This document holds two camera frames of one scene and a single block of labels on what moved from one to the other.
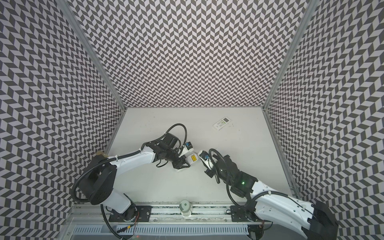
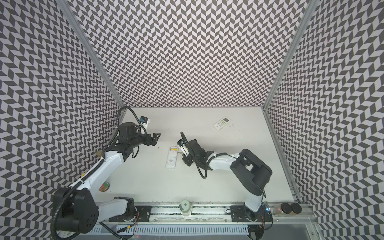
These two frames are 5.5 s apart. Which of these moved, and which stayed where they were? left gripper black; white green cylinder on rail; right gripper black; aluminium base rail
Moved: right gripper black; left gripper black
Stayed: aluminium base rail; white green cylinder on rail
